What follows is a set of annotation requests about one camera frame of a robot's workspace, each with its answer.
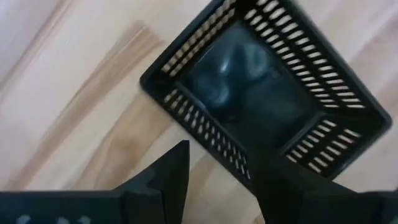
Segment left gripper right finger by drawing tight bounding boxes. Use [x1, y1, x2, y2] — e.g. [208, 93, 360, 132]
[248, 153, 376, 224]

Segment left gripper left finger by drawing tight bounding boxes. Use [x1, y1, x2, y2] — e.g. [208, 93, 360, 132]
[113, 139, 191, 224]

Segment black slotted plastic basket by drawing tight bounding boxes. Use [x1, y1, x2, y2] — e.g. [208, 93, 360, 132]
[139, 0, 393, 190]

